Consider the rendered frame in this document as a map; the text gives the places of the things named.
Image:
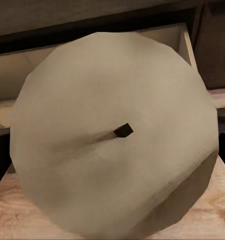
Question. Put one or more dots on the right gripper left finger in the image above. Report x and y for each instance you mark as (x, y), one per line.
(5, 159)

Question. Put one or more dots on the cabinet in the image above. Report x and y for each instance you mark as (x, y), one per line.
(30, 30)

